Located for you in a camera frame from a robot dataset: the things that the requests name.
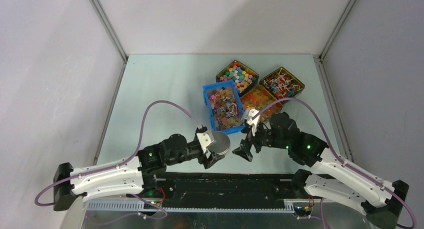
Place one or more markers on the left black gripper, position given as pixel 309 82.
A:
pixel 208 162

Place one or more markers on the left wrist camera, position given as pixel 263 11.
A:
pixel 206 140

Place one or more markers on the tin of lollipops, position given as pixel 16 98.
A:
pixel 282 84

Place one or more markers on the tin of gummy candies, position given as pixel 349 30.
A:
pixel 258 98

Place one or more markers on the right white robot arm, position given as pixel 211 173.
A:
pixel 380 201

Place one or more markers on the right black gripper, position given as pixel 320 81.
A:
pixel 244 149

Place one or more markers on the silver jar lid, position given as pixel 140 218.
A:
pixel 220 144

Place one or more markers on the tin of square candies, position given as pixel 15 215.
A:
pixel 243 76

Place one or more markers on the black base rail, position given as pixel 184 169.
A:
pixel 186 192

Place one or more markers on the blue plastic candy bin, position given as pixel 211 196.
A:
pixel 224 106

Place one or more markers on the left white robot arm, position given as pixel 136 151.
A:
pixel 139 174

